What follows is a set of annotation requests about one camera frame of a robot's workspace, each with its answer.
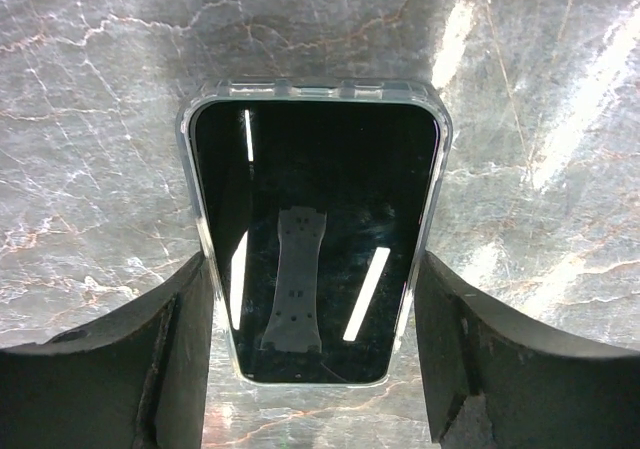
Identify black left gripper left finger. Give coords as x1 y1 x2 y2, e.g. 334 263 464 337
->
1 253 214 448

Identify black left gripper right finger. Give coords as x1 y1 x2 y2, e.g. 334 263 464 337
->
415 252 639 448

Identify black phone clear case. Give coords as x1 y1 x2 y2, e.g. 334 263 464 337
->
176 77 452 386

